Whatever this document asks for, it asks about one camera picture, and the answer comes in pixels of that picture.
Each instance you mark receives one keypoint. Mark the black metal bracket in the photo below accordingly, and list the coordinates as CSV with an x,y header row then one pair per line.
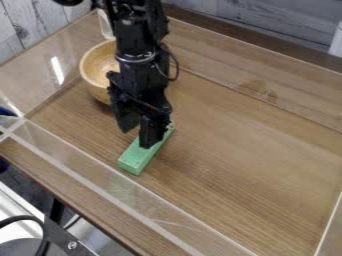
x,y
59,238

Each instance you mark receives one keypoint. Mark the black table leg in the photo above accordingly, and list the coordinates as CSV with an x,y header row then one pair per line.
x,y
56,211

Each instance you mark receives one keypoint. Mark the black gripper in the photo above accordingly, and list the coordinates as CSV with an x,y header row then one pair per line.
x,y
138,95

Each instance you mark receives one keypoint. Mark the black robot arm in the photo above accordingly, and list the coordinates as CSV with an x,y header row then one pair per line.
x,y
139,25

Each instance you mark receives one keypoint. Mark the green rectangular block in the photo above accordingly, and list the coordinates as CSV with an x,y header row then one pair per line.
x,y
136,157

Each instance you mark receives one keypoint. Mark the brown wooden bowl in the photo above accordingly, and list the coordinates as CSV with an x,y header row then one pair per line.
x,y
96,63

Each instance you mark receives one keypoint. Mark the clear acrylic tray enclosure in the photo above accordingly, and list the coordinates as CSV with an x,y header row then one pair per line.
x,y
245,182

